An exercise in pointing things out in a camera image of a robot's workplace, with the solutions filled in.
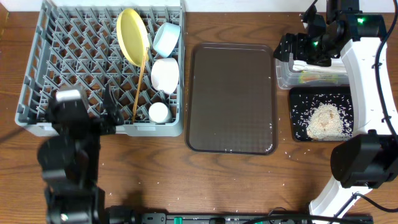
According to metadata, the pink white bowl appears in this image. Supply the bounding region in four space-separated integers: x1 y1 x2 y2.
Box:
151 58 180 95

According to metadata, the crumpled white plastic wrapper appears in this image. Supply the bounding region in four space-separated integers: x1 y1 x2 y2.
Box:
292 58 346 73

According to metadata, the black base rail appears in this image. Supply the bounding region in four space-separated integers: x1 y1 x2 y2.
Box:
106 205 374 224

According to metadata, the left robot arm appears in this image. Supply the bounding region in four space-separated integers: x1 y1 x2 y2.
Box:
37 85 123 223

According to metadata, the black waste tray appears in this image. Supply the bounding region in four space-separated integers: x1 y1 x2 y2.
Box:
289 86 354 142

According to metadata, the wooden chopstick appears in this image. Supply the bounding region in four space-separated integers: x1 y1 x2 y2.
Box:
132 47 149 123

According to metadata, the grey plastic dishwasher rack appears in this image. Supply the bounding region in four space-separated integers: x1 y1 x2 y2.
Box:
15 1 184 137

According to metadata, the clear plastic waste container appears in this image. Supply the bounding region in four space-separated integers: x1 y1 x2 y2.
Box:
275 54 349 90

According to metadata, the yellow plate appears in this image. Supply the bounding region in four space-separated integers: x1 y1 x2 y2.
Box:
116 8 150 67

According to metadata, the light blue bowl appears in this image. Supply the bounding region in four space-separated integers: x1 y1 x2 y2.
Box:
153 22 181 58

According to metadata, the pile of rice waste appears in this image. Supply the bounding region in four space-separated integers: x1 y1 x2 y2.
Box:
307 104 346 141

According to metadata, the white plastic cup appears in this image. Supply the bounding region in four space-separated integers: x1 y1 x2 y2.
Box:
149 102 172 124

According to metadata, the dark brown serving tray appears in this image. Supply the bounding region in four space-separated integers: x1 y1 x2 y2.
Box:
185 43 278 156

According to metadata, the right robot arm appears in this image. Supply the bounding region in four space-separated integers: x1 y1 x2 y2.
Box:
274 0 397 223

